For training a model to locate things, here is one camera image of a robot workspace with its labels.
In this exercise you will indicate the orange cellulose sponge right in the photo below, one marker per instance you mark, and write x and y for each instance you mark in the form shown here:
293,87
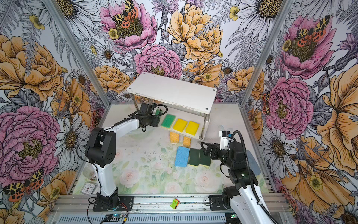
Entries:
186,142

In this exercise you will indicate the aluminium front rail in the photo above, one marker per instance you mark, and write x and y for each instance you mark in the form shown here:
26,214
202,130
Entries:
71,204

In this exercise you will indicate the dark green scouring sponge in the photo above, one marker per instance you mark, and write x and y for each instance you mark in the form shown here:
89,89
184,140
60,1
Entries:
205,160
194,157

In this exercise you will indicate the blue cellulose sponge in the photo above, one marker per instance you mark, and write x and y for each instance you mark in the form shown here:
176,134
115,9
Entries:
182,156

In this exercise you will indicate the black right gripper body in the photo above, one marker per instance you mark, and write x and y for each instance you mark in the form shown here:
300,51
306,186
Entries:
222,156

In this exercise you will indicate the dark green scouring sponge right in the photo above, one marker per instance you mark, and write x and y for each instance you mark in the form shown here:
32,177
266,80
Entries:
205,160

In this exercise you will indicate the small white square clock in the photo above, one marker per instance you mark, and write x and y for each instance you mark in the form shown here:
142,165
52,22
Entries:
89,188

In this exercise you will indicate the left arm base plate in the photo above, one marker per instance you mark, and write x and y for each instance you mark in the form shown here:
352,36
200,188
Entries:
121,203

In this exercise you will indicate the yellow sponge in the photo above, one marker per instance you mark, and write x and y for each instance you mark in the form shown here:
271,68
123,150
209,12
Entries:
192,128
180,125

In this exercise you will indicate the orange cellulose sponge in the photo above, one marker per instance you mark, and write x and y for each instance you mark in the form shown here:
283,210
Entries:
174,137
186,142

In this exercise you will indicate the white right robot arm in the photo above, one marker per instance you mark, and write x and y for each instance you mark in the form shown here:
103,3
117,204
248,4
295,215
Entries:
244,197

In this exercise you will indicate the dark green scouring sponge left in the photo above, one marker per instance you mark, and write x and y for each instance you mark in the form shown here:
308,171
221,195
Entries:
194,157

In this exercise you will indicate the green orange small block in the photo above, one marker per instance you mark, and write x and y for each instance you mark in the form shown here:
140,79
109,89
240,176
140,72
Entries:
175,203

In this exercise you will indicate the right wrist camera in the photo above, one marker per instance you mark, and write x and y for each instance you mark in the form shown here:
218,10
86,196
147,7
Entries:
225,139

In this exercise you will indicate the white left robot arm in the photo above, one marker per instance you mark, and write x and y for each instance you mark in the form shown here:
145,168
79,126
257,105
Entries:
101,150

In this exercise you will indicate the orange cellulose sponge left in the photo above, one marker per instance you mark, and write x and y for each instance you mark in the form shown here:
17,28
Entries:
174,137

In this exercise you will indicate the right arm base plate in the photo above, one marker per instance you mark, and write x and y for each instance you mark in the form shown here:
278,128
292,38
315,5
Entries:
219,203

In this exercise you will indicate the white two-tier shelf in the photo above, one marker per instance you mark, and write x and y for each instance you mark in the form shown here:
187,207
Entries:
185,100

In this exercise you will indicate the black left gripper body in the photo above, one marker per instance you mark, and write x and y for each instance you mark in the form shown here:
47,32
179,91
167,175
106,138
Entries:
152,122

